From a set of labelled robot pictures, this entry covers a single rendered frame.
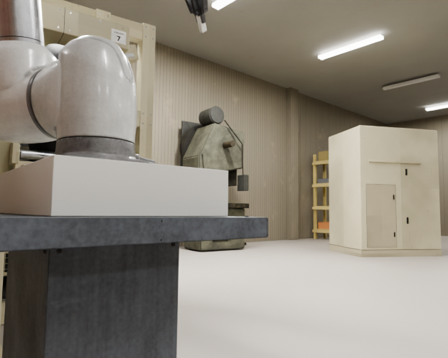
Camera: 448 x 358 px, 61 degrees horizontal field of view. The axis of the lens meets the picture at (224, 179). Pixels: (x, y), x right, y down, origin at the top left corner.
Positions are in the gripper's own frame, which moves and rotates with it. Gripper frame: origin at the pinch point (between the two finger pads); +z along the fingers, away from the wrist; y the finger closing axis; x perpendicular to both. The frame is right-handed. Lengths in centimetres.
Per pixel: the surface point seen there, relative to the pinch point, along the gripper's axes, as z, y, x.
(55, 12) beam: -3, 108, 0
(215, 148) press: 301, 275, -249
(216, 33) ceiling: 159, 333, -373
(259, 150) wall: 443, 332, -432
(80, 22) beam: 5, 102, -9
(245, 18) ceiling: 136, 270, -376
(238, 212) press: 402, 229, -220
